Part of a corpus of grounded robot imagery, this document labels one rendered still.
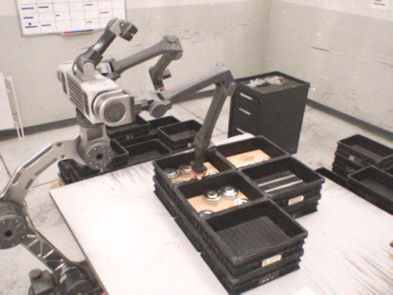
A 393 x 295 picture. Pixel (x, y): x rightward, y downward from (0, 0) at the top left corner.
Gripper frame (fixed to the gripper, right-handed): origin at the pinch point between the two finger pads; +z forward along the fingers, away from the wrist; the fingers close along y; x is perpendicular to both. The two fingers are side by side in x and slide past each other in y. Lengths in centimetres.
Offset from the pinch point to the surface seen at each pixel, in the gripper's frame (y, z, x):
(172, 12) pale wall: 311, -35, -120
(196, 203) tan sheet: -15.6, 4.0, 8.5
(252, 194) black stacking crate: -26.3, -1.0, -19.3
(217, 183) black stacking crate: -9.6, -0.7, -7.6
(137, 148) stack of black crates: 123, 43, -5
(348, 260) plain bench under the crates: -73, 17, -47
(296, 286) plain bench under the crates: -74, 17, -13
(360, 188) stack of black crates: -14, 32, -124
